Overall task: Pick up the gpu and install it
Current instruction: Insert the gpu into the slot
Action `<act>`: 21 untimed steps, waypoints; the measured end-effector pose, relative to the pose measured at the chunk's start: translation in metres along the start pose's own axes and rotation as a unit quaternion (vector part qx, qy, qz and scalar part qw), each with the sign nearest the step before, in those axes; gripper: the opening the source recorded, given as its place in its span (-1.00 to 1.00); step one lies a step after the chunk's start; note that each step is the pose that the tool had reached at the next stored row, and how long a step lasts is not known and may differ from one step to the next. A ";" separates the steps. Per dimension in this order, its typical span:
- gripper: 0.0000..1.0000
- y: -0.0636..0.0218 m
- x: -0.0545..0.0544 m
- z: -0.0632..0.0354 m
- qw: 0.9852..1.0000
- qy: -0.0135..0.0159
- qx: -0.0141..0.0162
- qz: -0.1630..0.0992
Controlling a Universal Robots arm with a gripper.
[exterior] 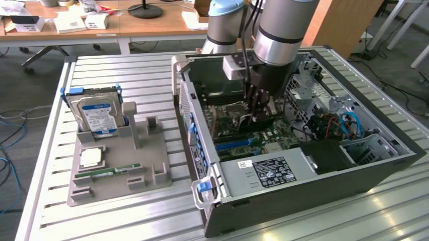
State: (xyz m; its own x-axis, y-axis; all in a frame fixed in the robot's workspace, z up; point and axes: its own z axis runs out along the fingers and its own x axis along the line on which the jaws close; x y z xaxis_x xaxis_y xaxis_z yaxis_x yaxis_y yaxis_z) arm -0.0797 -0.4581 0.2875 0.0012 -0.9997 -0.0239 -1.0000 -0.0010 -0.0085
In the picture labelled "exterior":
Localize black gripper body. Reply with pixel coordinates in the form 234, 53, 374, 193
250, 62, 298, 98

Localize green GPU with black fan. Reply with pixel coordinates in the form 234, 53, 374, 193
209, 105, 276, 135

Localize CPU socket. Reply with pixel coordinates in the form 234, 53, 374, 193
223, 102, 247, 114

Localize metal drive cage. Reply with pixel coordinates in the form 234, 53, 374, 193
284, 74, 337, 128

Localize green motherboard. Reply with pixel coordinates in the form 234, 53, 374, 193
201, 92, 300, 161

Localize blue expansion slot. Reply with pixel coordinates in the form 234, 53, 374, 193
214, 139, 255, 152

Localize blue card retention clips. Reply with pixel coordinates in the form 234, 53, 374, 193
189, 112, 209, 174

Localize wooden cabinet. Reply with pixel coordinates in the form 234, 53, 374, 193
300, 0, 385, 59

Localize black power strip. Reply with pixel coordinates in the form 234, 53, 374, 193
348, 49, 376, 61

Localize grey power supply unit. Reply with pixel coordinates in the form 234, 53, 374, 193
219, 147, 318, 198

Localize white paper sheets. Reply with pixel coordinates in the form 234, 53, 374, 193
182, 11, 210, 31

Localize brown cardboard box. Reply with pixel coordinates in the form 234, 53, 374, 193
194, 0, 211, 17

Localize metal disk bay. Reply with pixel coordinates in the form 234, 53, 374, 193
340, 134, 402, 166

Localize black open PC case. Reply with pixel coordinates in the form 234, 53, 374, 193
170, 49, 427, 238

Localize white table leg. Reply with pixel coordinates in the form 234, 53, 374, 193
411, 45, 429, 69

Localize grey parts rack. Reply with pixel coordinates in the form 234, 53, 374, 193
67, 101, 174, 208

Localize black monitor stand base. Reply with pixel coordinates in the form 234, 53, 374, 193
127, 0, 163, 19

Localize hard disk in blue carrier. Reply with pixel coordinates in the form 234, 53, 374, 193
59, 84, 130, 139

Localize green RAM stick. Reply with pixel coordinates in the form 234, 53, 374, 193
74, 163, 142, 179

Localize silver CPU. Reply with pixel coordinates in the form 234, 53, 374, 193
79, 148, 104, 168

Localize white labelled box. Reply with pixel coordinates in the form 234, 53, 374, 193
84, 14, 110, 30

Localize clear plastic bag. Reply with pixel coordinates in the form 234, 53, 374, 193
80, 0, 102, 13

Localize white flat box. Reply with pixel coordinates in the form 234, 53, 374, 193
54, 11, 87, 34

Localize black chair base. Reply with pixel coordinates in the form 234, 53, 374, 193
20, 44, 102, 75

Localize wooden desk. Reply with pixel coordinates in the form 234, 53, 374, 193
0, 0, 305, 55

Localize white box with black label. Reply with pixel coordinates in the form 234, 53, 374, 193
15, 18, 46, 33

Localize brown cardboard piece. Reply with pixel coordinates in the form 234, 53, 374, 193
0, 17, 18, 36

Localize white printed papers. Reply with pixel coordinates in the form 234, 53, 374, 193
0, 5, 28, 17

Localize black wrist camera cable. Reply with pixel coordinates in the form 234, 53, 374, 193
241, 0, 266, 86

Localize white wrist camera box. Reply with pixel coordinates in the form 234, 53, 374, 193
223, 53, 257, 81

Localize red wire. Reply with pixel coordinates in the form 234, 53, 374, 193
326, 116, 340, 139

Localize blue wire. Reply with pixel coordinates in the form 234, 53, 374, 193
338, 112, 365, 138

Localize white table frame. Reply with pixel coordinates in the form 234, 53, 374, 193
366, 0, 429, 51

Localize white floor cable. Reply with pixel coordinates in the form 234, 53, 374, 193
0, 104, 51, 120

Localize blue floor cable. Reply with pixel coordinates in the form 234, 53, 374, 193
0, 120, 27, 214

